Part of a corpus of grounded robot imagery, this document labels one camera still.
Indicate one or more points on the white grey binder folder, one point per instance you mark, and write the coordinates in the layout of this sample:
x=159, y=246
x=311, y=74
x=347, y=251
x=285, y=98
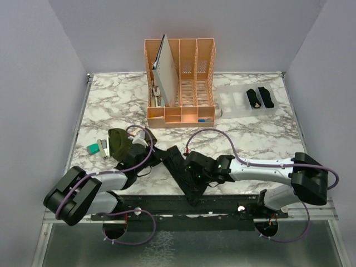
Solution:
x=165, y=73

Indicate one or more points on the clear plastic compartment tray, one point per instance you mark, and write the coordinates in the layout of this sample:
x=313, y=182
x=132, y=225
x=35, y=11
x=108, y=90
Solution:
x=233, y=102

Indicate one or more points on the black rolled sock left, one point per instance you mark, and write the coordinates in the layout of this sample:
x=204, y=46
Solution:
x=253, y=99

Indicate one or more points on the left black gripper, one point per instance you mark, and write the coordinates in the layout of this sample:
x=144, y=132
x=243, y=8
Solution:
x=158, y=155

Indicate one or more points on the peach plastic file organizer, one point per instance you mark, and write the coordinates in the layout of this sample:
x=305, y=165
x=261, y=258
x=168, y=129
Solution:
x=194, y=60

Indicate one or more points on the olive green underwear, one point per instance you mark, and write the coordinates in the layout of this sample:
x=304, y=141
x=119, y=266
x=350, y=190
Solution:
x=119, y=143

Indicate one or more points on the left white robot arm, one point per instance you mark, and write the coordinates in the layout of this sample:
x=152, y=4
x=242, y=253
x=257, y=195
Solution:
x=78, y=194

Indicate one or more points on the black patterned boxer underwear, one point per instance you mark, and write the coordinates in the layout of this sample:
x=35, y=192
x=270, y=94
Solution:
x=192, y=188

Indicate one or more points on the black rolled sock right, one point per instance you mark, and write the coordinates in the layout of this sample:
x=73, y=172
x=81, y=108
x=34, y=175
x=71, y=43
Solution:
x=266, y=97

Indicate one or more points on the black rolled sock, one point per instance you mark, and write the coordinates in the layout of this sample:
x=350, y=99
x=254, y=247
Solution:
x=253, y=99
x=266, y=97

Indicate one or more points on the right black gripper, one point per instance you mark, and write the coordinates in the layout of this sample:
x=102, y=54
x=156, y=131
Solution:
x=191, y=172

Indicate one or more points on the teal green eraser block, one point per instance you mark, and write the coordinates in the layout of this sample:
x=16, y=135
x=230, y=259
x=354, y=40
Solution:
x=93, y=149

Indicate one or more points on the stationery items in organizer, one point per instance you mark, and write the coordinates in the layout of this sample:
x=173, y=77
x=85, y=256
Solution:
x=156, y=98

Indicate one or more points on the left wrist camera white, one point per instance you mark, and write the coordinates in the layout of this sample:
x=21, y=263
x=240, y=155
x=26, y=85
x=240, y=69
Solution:
x=139, y=138

